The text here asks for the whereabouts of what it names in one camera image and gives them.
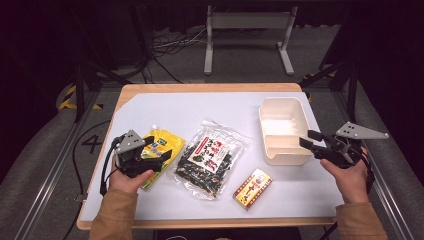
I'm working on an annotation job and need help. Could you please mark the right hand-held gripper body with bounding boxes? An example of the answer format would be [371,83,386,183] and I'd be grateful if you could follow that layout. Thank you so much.
[312,121,390,170]

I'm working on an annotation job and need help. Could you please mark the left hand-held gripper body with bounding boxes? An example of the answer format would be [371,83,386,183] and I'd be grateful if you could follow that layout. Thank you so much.
[114,129,158,179]

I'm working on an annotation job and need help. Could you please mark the yellow spouted pouch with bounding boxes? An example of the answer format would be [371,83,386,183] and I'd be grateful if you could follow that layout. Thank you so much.
[139,124,186,191]

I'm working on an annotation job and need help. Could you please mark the white plastic bin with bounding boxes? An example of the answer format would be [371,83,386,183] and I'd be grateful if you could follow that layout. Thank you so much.
[258,96,315,167]

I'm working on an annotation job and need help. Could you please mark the clear dried seaweed bag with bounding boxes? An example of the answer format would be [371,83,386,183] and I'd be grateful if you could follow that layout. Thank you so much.
[171,119,254,201]

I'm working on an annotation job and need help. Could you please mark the person's right hand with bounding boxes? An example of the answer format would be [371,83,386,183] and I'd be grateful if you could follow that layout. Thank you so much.
[319,147,370,205]

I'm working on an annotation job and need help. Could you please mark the person's left hand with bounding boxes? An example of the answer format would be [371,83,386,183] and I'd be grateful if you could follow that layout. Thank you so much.
[108,155,156,195]

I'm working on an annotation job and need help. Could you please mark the black metal stand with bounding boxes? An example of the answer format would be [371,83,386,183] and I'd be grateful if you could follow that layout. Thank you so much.
[68,6,133,124]
[299,59,360,124]

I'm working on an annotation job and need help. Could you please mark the yellow and red box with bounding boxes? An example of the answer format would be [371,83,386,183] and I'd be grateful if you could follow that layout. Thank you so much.
[232,167,274,212]

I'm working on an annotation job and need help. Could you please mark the yellow and black hazard tape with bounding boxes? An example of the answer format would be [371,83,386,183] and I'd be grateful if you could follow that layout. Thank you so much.
[58,84,104,111]

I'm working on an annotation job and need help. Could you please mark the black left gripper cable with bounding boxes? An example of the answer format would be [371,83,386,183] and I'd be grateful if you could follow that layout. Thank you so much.
[99,134,128,198]

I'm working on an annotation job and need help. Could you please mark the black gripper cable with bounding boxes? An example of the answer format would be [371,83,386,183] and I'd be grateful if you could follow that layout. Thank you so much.
[361,154,377,195]
[99,134,128,198]

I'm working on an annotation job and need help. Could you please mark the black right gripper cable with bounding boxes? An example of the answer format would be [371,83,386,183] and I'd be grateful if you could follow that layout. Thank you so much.
[361,154,377,195]

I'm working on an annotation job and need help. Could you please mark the black floor cable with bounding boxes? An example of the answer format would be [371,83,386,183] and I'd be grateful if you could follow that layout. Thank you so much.
[62,119,112,240]

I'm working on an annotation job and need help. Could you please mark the aluminium rail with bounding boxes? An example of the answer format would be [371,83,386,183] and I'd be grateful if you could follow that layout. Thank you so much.
[13,89,102,240]
[333,90,416,240]

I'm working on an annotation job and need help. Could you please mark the bundle of floor cables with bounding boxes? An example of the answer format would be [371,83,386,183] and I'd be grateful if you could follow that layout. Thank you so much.
[141,26,208,85]

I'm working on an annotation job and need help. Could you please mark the white metal desk frame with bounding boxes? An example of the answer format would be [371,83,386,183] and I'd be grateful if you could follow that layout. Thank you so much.
[203,4,299,77]

